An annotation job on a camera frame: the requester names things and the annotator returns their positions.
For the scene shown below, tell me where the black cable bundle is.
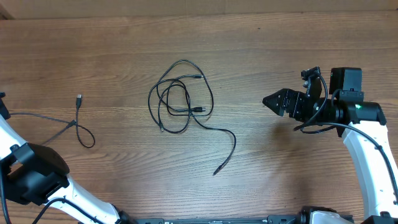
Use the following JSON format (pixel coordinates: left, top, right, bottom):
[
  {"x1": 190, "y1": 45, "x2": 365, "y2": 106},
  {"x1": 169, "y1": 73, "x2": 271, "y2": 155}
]
[{"x1": 147, "y1": 58, "x2": 215, "y2": 135}]

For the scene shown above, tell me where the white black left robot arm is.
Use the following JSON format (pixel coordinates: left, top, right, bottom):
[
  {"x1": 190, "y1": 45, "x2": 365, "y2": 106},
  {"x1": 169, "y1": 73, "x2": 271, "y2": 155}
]
[{"x1": 1, "y1": 103, "x2": 135, "y2": 224}]

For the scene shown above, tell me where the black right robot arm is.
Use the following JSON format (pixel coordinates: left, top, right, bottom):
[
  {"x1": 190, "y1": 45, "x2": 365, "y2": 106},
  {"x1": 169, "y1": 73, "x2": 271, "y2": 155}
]
[{"x1": 262, "y1": 67, "x2": 397, "y2": 223}]

